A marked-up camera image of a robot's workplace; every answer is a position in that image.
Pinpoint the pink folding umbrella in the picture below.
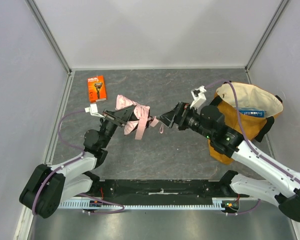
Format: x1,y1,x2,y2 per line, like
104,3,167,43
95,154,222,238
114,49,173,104
115,94,159,140

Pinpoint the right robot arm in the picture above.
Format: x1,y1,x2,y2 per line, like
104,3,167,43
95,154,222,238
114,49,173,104
158,102,300,223

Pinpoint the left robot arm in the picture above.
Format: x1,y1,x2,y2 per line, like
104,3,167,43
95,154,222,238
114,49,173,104
19,105,135,219

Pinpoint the orange Gillette razor box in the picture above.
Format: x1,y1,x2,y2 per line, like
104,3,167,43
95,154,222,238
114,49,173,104
87,75,108,104

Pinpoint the orange canvas tote bag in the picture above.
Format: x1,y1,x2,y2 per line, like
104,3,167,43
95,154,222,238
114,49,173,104
206,80,284,166

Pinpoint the blue Harry's razor box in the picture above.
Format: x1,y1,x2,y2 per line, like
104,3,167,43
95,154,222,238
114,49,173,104
238,107,266,118

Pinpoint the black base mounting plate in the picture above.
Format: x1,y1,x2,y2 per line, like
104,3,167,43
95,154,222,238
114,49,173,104
88,179,238,206

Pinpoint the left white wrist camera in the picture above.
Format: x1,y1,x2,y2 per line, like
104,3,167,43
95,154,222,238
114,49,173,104
84,103,104,118

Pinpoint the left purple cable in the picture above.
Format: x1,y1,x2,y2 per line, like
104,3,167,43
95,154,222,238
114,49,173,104
31,110,126,216

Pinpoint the purple cable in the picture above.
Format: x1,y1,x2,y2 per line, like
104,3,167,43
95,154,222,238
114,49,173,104
204,79,300,216
31,110,126,216

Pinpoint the white slotted cable duct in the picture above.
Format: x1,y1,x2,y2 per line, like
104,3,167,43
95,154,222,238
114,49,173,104
58,197,238,211

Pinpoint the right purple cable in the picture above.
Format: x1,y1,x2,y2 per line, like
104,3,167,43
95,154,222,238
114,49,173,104
204,79,300,216

